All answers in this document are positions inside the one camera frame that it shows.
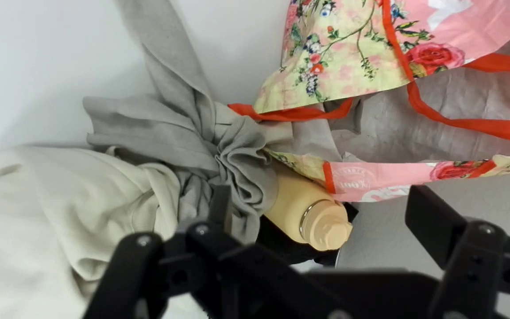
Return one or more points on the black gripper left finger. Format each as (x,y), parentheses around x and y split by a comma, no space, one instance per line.
(149,271)

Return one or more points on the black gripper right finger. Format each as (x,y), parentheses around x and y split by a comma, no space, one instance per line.
(473,266)

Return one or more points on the pink floral shopping bag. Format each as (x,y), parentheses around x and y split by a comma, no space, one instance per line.
(349,53)

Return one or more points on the cream cloth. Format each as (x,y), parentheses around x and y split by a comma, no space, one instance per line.
(48,218)

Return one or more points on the grey cloth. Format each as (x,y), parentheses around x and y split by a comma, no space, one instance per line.
(177,117)

